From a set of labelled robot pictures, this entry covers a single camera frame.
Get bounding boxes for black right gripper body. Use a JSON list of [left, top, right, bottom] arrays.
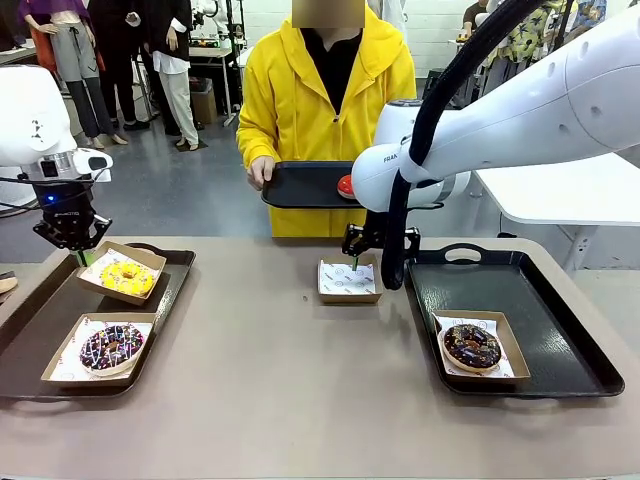
[[368, 213, 390, 251]]

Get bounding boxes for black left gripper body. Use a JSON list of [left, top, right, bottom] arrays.
[[33, 179, 99, 241]]

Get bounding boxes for white smiley print paper liner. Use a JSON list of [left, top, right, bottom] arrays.
[[319, 258, 377, 296], [49, 319, 154, 382], [435, 314, 514, 379], [82, 244, 164, 291]]

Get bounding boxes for yellow glazed donut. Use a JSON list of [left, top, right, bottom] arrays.
[[101, 260, 155, 296]]

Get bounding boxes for brown cardboard food box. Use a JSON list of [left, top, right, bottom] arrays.
[[317, 253, 385, 305], [76, 240, 167, 307], [430, 309, 531, 385], [40, 312, 159, 389]]

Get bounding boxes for black serving tray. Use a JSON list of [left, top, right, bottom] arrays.
[[260, 160, 369, 210]]

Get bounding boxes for right forearm in yellow sleeve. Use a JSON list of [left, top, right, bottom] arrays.
[[236, 112, 276, 164]]

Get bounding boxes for person's right hand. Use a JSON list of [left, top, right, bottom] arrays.
[[248, 156, 276, 191]]

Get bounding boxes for chocolate donut with nut bits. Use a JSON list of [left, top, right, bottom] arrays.
[[437, 323, 503, 375]]

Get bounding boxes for chocolate donut with colourful sprinkles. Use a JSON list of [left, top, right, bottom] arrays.
[[79, 323, 146, 376]]

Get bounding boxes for person in yellow hoodie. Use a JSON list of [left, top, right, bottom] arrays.
[[235, 0, 417, 239]]

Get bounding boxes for mannequin with grey trousers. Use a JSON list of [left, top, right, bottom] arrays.
[[19, 0, 129, 149]]

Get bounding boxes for mannequin with white trousers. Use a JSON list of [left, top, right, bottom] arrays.
[[147, 0, 209, 150]]

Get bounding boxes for white side table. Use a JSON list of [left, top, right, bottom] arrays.
[[469, 152, 640, 274]]

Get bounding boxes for mannequin in black clothes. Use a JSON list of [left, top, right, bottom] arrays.
[[89, 0, 151, 132]]

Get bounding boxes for cardboard box on floor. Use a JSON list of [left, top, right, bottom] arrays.
[[191, 79, 219, 125]]

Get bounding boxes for background workbench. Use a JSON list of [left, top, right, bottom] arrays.
[[188, 37, 246, 126]]

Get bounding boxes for background person in dark top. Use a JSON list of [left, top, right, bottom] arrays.
[[462, 0, 494, 46]]

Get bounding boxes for mannequin in yellow floral shirt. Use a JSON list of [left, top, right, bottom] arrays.
[[494, 0, 556, 64]]

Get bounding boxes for blue floral garment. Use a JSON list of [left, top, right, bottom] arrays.
[[569, 0, 609, 41]]

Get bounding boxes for thick black cable hose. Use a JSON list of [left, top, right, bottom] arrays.
[[380, 0, 551, 291]]

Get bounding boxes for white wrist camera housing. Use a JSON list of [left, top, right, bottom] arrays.
[[29, 148, 114, 184]]

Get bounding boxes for black plastic handled tray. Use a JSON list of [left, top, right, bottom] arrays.
[[403, 243, 626, 412], [0, 242, 197, 416]]

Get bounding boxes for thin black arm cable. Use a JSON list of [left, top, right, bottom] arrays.
[[0, 167, 111, 217]]

